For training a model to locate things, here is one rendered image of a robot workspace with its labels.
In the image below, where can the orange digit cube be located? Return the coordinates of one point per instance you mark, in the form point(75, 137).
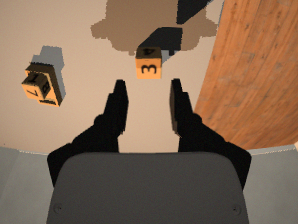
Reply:
point(36, 86)
point(148, 62)

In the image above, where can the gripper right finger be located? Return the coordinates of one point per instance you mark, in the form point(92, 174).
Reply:
point(194, 136)

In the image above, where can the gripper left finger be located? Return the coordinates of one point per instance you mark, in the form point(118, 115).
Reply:
point(100, 136)

